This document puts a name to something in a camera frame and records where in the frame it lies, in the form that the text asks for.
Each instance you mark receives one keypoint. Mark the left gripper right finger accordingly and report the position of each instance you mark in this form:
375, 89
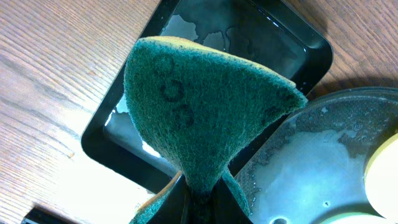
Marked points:
225, 208

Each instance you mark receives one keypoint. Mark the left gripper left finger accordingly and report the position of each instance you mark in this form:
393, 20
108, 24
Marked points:
176, 207

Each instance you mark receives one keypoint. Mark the green yellow sponge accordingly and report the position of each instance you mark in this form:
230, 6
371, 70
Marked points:
198, 108

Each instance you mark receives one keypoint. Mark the yellow plate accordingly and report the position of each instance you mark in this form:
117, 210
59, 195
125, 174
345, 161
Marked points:
380, 179

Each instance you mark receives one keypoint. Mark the light green plate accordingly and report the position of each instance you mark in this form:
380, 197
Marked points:
356, 218

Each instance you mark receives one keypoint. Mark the round black tray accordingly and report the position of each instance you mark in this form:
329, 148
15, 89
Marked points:
312, 167

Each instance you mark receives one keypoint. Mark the rectangular black tray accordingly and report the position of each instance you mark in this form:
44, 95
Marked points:
266, 32

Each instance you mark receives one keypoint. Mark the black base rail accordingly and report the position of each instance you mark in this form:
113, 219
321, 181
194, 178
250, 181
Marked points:
39, 215

